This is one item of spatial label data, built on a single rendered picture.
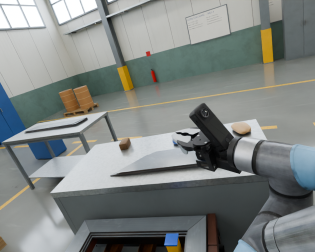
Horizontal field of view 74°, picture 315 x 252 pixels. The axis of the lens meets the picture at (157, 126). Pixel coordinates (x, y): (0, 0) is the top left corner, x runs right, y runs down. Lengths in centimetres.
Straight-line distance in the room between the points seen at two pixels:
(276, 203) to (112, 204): 101
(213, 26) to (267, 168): 856
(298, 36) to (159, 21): 494
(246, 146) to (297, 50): 804
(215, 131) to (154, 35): 915
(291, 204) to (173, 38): 899
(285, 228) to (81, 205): 124
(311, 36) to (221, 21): 289
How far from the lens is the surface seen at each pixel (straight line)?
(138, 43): 992
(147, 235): 122
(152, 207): 126
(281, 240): 37
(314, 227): 33
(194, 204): 119
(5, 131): 895
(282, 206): 48
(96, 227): 138
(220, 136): 50
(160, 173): 119
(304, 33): 843
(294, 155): 44
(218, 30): 890
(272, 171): 45
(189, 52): 918
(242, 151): 47
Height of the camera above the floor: 171
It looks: 21 degrees down
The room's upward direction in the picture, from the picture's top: 17 degrees counter-clockwise
